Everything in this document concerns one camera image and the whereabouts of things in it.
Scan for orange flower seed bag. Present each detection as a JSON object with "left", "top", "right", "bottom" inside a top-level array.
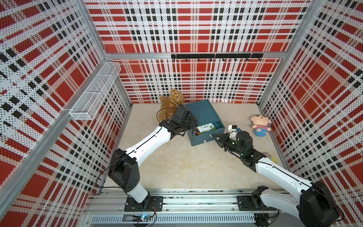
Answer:
[{"left": 194, "top": 128, "right": 201, "bottom": 136}]

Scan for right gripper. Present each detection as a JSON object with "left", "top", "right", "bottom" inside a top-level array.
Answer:
[{"left": 211, "top": 132, "right": 244, "bottom": 156}]

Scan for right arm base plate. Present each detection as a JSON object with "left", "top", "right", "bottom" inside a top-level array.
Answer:
[{"left": 237, "top": 195, "right": 277, "bottom": 211}]

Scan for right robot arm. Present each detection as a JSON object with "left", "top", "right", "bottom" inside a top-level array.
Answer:
[{"left": 211, "top": 131, "right": 343, "bottom": 227}]

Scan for brown teddy bear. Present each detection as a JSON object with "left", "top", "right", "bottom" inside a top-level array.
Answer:
[{"left": 157, "top": 89, "right": 185, "bottom": 121}]

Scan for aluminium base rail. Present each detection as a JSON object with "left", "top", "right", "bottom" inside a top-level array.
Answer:
[{"left": 82, "top": 188, "right": 315, "bottom": 225}]

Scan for teal top drawer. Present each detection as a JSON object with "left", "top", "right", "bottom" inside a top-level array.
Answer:
[{"left": 187, "top": 121, "right": 225, "bottom": 146}]

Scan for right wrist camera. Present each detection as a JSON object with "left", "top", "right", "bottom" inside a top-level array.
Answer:
[{"left": 228, "top": 125, "right": 241, "bottom": 140}]

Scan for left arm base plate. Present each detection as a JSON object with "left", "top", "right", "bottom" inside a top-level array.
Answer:
[{"left": 124, "top": 195, "right": 164, "bottom": 212}]

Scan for black hook rail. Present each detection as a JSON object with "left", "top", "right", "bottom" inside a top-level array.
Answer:
[{"left": 171, "top": 53, "right": 264, "bottom": 60}]

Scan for grey tape roll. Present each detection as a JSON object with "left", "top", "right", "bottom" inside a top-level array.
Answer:
[{"left": 264, "top": 152, "right": 278, "bottom": 164}]

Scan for pink pig plush doll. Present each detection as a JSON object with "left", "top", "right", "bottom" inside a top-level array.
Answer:
[{"left": 251, "top": 115, "right": 272, "bottom": 137}]

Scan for green circuit board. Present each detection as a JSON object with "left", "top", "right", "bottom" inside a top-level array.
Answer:
[{"left": 132, "top": 214, "right": 150, "bottom": 222}]

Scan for teal drawer cabinet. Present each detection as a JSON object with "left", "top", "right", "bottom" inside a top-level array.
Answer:
[{"left": 184, "top": 99, "right": 226, "bottom": 147}]

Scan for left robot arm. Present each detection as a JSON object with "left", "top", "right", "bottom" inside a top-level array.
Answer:
[{"left": 107, "top": 105, "right": 197, "bottom": 204}]

